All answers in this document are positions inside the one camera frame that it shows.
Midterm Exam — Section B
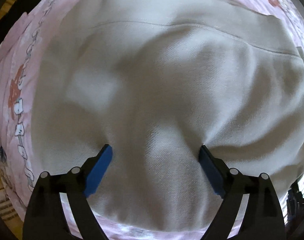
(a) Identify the cream white sweatshirt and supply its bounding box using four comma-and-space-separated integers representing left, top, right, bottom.
31, 0, 304, 232

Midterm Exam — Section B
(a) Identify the pink patterned bed blanket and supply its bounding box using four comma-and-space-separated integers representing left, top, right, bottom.
0, 0, 304, 239

